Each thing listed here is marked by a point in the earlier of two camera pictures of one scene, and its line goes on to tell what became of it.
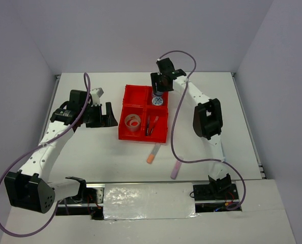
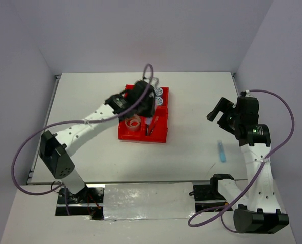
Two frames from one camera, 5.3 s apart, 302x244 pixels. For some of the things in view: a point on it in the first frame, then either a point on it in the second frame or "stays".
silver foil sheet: x=151 y=201 stays
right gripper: x=155 y=77 to x=223 y=104
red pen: x=155 y=121 stays
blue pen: x=148 y=126 stays
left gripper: x=108 y=120 to x=150 y=113
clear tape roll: x=134 y=123 stays
